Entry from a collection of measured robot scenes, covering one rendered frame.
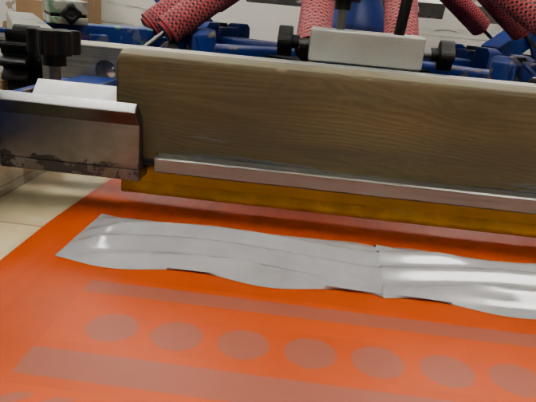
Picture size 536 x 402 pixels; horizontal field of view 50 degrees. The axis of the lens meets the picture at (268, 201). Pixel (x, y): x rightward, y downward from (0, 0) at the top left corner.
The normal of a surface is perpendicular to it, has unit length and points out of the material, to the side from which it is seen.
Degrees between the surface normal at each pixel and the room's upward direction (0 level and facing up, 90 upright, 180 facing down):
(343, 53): 90
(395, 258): 33
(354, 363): 0
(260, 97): 90
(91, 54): 90
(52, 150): 90
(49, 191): 0
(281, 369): 0
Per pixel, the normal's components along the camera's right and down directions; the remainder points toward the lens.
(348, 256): -0.02, -0.63
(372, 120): -0.10, 0.31
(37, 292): 0.08, -0.94
